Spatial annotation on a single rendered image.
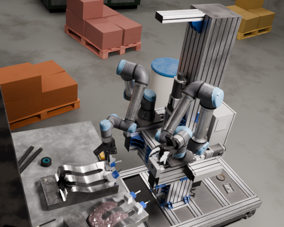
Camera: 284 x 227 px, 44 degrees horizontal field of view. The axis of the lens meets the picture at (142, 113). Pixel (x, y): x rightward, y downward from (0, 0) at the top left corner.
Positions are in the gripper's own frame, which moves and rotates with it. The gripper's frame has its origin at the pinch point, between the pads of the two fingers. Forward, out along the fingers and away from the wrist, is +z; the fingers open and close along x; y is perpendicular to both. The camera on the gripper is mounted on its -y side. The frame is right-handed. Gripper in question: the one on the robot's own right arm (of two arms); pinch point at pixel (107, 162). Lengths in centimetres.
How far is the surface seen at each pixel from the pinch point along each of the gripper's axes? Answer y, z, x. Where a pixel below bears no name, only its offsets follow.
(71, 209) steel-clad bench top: -34.5, 12.3, -19.9
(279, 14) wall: 622, 107, 477
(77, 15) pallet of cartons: 89, 1, 408
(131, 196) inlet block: 6.1, 11.0, -29.0
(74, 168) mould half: -23.8, -0.9, 5.1
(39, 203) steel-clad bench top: -53, 8, -9
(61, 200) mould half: -38.9, 5.0, -16.2
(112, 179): -1.9, 3.9, -13.8
